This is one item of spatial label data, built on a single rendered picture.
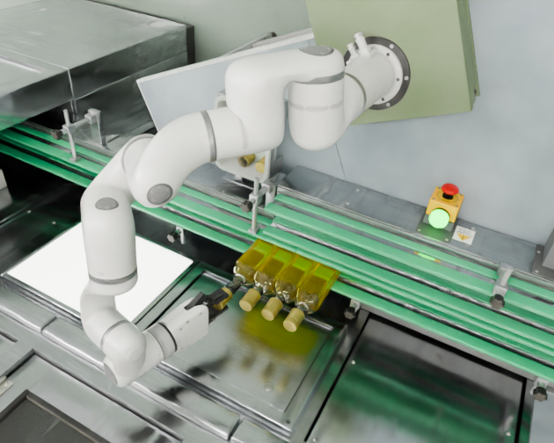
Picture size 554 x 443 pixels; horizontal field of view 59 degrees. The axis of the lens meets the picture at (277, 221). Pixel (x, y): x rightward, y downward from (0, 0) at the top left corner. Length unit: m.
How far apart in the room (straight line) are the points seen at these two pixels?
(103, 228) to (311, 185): 0.64
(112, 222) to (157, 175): 0.12
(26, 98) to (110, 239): 0.98
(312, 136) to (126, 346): 0.51
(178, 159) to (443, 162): 0.70
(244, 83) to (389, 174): 0.62
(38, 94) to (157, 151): 1.05
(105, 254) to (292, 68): 0.42
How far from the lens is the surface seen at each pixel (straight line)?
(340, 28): 1.13
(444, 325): 1.28
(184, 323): 1.08
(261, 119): 0.80
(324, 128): 0.85
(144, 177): 0.77
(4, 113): 1.72
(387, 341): 1.37
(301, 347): 1.27
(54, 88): 1.82
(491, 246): 1.25
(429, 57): 1.07
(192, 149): 0.78
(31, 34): 2.20
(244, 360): 1.23
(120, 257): 0.87
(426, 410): 1.28
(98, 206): 0.85
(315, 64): 0.81
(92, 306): 1.03
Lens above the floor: 1.86
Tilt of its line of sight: 46 degrees down
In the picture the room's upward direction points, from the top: 138 degrees counter-clockwise
